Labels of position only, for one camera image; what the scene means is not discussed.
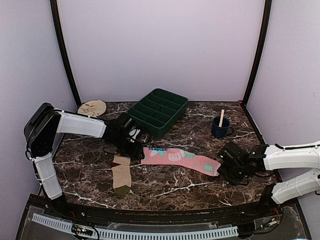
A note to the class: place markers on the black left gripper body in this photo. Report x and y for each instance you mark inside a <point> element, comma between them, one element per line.
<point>124,148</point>

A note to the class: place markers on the black front rail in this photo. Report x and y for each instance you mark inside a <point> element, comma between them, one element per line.
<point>101,216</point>

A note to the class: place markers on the black frame post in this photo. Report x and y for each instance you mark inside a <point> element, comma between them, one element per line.
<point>258,52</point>
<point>63,51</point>

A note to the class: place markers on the wooden stick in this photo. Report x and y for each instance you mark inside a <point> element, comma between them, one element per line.
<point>221,118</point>

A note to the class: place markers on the pink patterned sock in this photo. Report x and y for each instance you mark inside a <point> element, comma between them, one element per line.
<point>180,157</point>

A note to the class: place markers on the left black frame post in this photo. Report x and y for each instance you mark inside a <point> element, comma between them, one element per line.
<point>63,51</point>

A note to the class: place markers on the dark blue mug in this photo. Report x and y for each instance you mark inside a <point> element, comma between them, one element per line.
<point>222,131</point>

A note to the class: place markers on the round beige floral coaster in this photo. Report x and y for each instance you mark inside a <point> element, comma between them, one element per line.
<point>93,108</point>

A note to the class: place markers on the white slotted cable duct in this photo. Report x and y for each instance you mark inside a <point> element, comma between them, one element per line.
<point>65,226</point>

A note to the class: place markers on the green compartment tray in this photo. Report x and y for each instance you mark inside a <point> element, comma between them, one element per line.
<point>158,111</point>

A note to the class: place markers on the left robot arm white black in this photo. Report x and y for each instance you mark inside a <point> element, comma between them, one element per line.
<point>41,130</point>

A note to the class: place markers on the right black frame post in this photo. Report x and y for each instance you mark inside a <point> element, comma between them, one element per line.
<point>258,52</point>

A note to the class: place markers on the beige striped sock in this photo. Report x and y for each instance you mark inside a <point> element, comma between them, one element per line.
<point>121,172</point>

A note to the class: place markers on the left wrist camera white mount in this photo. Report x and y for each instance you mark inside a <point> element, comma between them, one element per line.
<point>134,132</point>

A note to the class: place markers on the small circuit board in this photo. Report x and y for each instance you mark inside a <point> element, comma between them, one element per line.
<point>81,230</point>

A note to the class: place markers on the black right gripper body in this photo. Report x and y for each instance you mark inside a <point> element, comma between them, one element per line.
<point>234,173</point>

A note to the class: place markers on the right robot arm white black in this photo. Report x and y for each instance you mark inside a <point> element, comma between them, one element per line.
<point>274,157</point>

